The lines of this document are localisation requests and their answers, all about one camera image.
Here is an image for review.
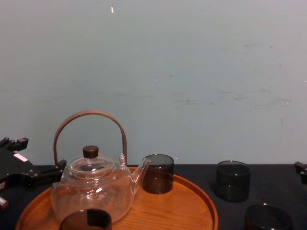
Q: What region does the glass teapot lid wooden knob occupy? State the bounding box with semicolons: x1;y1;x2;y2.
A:
68;145;116;179

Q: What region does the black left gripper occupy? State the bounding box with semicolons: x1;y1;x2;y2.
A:
0;137;67;192

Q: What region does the round wooden tray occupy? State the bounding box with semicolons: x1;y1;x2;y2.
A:
15;166;219;230

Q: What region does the clear glass teapot wooden handle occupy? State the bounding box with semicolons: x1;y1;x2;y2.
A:
50;110;152;223

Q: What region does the dark smoked glass cup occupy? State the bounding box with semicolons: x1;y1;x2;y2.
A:
141;154;175;194
244;203;294;230
59;208;113;230
216;160;251;203

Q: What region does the black table cloth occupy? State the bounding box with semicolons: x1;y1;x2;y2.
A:
0;163;307;230

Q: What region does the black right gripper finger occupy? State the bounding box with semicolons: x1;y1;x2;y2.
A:
294;161;307;185

